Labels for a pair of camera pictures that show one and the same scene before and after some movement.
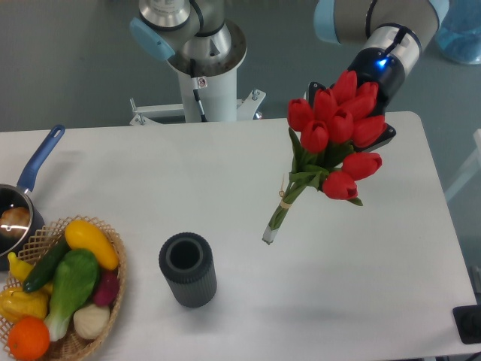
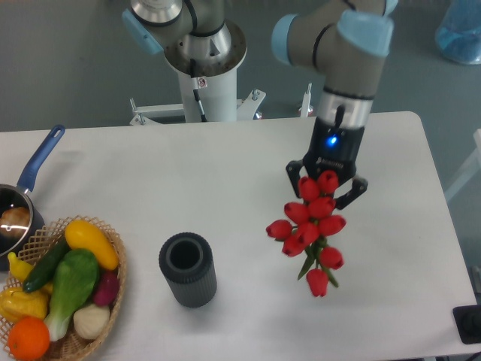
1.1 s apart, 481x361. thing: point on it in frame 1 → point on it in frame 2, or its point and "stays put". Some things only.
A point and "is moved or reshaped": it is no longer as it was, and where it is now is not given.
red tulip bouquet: [324, 133] is moved or reshaped
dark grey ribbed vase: [187, 261] stays put
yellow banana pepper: [19, 269] stays put
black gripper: [373, 65] → [334, 147]
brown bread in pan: [14, 222] stays put
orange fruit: [28, 338] stays put
